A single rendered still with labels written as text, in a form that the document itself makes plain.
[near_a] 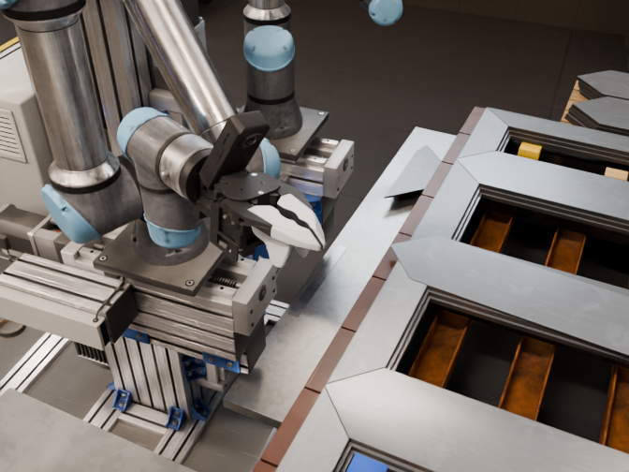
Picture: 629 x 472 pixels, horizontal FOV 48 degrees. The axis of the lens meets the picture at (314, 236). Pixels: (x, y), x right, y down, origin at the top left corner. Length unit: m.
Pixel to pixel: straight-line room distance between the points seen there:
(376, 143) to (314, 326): 2.09
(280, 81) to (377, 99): 2.48
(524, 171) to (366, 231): 0.47
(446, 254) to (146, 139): 0.95
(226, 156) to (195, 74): 0.28
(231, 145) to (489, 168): 1.31
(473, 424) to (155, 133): 0.79
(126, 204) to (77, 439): 0.40
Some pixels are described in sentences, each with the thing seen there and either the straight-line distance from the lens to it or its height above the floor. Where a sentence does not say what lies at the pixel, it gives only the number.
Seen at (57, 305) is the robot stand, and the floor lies 0.95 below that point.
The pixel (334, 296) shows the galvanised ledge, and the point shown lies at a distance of 1.80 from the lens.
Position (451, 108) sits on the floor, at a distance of 4.09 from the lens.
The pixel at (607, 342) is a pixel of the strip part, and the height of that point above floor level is 0.85.
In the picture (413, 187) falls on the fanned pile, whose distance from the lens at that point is 2.12.
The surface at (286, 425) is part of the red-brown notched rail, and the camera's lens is 1.36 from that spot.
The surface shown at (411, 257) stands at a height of 0.85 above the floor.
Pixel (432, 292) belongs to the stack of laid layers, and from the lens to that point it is 1.60.
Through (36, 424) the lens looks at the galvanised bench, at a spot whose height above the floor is 1.05.
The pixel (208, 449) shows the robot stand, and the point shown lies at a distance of 2.10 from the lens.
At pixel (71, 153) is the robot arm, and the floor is 1.33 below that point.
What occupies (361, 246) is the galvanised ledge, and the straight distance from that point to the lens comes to 1.95.
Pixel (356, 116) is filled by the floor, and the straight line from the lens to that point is 3.94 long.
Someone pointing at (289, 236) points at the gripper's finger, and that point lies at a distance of 0.74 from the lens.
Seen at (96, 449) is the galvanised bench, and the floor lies 1.05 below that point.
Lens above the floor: 1.93
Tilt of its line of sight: 39 degrees down
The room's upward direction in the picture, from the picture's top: straight up
